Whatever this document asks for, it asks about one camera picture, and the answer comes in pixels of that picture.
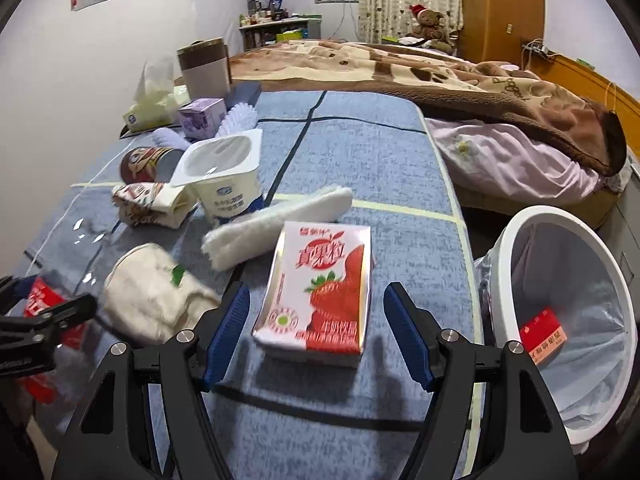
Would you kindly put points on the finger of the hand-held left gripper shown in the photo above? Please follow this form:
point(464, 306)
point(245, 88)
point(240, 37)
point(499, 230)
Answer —
point(60, 311)
point(10, 284)

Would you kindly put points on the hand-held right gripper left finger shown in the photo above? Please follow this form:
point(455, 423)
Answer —
point(229, 332)

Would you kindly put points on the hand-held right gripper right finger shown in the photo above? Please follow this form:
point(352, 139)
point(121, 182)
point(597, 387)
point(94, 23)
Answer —
point(406, 335)

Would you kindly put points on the red snack packet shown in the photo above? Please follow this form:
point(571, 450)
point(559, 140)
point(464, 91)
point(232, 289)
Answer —
point(40, 297)

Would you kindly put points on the strawberry milk carton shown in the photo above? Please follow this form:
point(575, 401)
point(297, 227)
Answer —
point(320, 310)

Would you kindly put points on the patterned paper cup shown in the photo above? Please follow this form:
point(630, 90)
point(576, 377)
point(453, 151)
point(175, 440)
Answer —
point(145, 205)

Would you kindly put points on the red paper packet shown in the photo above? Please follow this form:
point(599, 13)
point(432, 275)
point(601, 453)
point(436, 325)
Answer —
point(542, 337)

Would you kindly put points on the white trash bin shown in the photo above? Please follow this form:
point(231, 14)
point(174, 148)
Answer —
point(530, 225)

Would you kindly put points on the clear bin liner bag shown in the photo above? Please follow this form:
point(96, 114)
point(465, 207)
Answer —
point(590, 340)

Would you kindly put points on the white fleece pad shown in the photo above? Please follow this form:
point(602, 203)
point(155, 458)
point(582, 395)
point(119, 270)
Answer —
point(270, 230)

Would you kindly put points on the white yogurt cup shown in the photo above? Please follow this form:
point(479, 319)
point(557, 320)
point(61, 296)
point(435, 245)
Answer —
point(225, 195)

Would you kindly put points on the white foam net sleeve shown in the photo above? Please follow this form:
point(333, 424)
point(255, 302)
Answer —
point(240, 117)
point(167, 138)

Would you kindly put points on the tan mattress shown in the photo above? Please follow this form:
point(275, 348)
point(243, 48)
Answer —
point(575, 205)

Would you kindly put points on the purple cardboard box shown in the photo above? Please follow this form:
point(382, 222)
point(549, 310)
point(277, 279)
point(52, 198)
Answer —
point(200, 120)

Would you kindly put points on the yellow tissue pack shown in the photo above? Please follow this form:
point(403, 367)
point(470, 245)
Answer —
point(150, 105)

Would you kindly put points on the brown printed blanket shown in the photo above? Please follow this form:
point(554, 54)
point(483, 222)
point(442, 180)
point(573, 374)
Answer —
point(450, 80)

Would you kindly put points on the beige and brown tumbler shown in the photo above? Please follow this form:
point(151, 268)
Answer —
point(205, 70)

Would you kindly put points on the green tissue box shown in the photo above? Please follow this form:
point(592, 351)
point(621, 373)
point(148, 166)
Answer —
point(290, 36)

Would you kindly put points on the cluttered desk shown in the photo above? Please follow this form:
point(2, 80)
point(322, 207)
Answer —
point(265, 27)

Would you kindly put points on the brown teddy bear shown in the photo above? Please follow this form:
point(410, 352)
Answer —
point(430, 25)

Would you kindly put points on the wooden headboard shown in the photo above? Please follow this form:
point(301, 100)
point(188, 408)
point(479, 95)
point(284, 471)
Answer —
point(585, 80)

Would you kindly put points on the white power strip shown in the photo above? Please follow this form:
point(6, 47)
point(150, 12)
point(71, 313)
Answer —
point(536, 50)

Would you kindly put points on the group of bottles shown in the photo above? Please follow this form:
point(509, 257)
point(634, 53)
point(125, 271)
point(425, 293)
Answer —
point(260, 12)

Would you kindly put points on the wooden wardrobe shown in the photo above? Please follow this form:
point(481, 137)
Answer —
point(500, 5)

